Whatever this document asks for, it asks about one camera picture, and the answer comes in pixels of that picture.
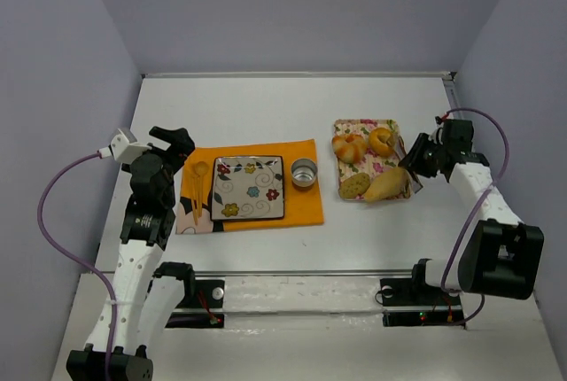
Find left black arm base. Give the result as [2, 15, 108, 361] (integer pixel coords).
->
[166, 278, 225, 329]

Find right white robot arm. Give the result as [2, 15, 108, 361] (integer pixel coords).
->
[400, 118, 544, 300]

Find floral rectangular tray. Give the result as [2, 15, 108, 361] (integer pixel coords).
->
[332, 119, 402, 201]

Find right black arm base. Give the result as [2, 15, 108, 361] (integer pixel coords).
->
[375, 277, 465, 328]

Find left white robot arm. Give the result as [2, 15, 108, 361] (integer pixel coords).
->
[66, 127, 195, 380]

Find golden bagel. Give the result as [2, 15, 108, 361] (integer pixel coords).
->
[369, 127, 396, 158]

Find green speckled cookie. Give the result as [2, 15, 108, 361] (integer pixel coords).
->
[338, 173, 371, 199]

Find metal table rail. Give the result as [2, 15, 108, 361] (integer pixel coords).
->
[196, 268, 412, 277]

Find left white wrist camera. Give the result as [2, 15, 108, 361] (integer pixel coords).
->
[109, 128, 151, 165]

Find orange cartoon placemat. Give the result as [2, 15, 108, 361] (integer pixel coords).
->
[176, 139, 324, 235]

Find square floral plate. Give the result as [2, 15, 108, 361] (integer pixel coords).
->
[210, 155, 284, 222]

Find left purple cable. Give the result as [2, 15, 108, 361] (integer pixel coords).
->
[37, 151, 117, 381]

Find metal tongs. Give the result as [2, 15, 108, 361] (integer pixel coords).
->
[389, 132, 423, 199]

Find small metal cup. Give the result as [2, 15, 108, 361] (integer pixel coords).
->
[291, 158, 318, 190]

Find orange plastic spoon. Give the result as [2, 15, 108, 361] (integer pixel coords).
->
[193, 161, 209, 218]

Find triangular pastry bread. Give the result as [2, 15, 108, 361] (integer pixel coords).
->
[363, 167, 408, 203]

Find striped round bread roll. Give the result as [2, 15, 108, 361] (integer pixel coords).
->
[331, 134, 368, 164]

